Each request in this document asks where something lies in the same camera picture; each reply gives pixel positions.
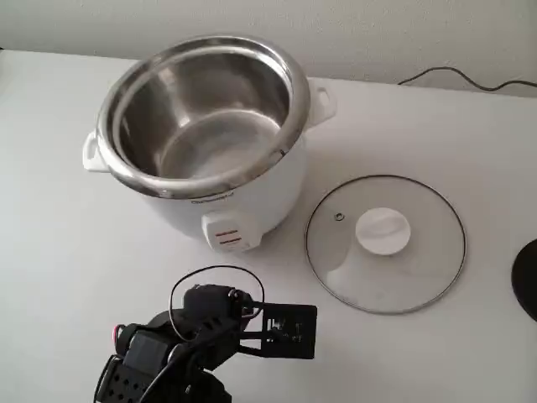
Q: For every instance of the white rice cooker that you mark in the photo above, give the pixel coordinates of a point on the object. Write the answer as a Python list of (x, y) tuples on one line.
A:
[(272, 189)]

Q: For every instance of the glass lid with white knob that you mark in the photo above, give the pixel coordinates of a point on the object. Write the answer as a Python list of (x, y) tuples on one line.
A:
[(384, 231)]

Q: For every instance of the stainless steel inner pot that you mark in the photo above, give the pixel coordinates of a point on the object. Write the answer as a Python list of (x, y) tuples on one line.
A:
[(201, 109)]

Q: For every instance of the black round base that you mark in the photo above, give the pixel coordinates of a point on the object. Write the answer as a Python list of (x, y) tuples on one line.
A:
[(526, 281)]

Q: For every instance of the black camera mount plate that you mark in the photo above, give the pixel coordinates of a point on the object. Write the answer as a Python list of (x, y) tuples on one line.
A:
[(302, 336)]

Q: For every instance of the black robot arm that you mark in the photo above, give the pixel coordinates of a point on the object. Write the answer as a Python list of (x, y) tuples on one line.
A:
[(142, 352)]

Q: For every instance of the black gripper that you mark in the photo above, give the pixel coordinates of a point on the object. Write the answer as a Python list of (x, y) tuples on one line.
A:
[(210, 299)]

